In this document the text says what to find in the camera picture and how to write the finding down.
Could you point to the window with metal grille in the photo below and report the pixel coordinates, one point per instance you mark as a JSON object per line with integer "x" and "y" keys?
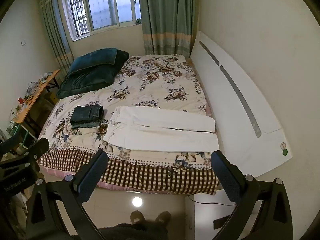
{"x": 100, "y": 5}

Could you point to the white headboard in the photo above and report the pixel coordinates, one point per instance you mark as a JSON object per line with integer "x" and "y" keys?
{"x": 237, "y": 100}

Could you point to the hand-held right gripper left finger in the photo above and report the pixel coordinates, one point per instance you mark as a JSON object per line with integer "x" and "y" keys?
{"x": 91, "y": 180}

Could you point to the cardboard box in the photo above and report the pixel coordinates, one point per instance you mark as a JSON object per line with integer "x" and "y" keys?
{"x": 52, "y": 97}

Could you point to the pile of small desk items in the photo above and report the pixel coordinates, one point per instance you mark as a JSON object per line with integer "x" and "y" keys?
{"x": 37, "y": 83}

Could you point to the white pants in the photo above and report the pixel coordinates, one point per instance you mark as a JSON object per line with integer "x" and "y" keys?
{"x": 162, "y": 140}

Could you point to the dark teal blanket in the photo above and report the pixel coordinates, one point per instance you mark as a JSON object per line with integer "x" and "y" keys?
{"x": 92, "y": 72}

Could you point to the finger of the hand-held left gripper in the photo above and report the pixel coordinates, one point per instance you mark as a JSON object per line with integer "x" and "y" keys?
{"x": 37, "y": 147}

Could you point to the floral bedsheet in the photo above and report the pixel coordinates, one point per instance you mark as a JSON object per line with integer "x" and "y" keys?
{"x": 155, "y": 85}

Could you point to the person's dark trousers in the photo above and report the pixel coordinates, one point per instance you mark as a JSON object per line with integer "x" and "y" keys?
{"x": 132, "y": 232}

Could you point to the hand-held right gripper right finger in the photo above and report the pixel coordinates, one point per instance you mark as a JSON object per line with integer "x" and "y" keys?
{"x": 226, "y": 180}

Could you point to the wooden desk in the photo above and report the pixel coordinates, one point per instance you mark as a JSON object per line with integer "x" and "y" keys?
{"x": 42, "y": 90}

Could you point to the white wall switch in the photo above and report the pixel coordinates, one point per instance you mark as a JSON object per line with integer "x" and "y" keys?
{"x": 23, "y": 42}

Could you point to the pale round sticker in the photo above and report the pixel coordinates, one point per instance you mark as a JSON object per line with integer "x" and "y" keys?
{"x": 283, "y": 145}

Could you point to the green curtain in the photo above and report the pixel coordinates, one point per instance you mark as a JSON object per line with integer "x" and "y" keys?
{"x": 167, "y": 17}
{"x": 53, "y": 30}

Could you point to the folded dark jeans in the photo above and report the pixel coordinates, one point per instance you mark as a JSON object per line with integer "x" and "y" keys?
{"x": 86, "y": 116}

